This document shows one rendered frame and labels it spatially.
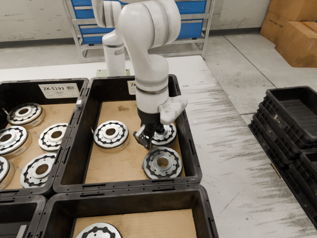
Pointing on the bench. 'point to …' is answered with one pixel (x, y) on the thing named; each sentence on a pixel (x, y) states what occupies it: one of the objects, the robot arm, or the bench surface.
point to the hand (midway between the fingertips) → (153, 139)
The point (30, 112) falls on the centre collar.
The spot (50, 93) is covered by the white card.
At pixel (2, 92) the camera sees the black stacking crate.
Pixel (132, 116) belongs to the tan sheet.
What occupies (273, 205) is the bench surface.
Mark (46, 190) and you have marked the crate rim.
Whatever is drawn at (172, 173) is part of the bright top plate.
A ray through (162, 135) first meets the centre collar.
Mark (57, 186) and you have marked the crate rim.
